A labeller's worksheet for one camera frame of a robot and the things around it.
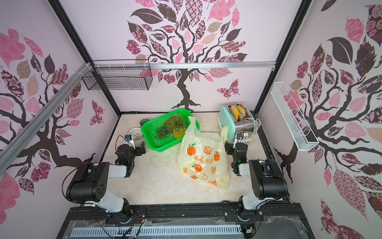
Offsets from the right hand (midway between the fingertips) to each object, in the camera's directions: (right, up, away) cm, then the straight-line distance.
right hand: (233, 143), depth 95 cm
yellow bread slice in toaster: (0, +20, -1) cm, 20 cm away
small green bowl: (-64, +15, +11) cm, 67 cm away
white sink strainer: (-69, +6, +10) cm, 70 cm away
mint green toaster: (+3, +16, -1) cm, 16 cm away
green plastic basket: (-59, +9, +9) cm, 60 cm away
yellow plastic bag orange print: (-21, -8, -5) cm, 23 cm away
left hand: (-64, -1, 0) cm, 64 cm away
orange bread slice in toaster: (+6, +22, 0) cm, 23 cm away
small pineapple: (-49, +7, +5) cm, 49 cm away
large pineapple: (-36, +11, -5) cm, 38 cm away
